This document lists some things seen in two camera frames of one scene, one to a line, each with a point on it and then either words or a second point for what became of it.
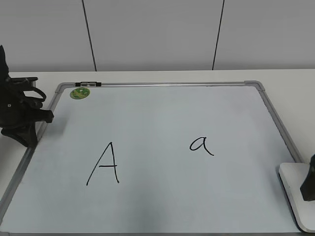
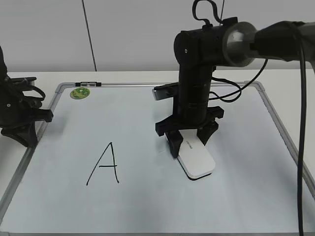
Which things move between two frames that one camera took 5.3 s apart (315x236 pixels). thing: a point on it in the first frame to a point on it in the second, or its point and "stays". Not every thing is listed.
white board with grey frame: x=155 y=157 stays
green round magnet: x=79 y=93 stays
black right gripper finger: x=307 y=189 to x=191 y=110
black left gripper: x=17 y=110 stays
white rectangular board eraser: x=292 y=175 to x=194 y=158
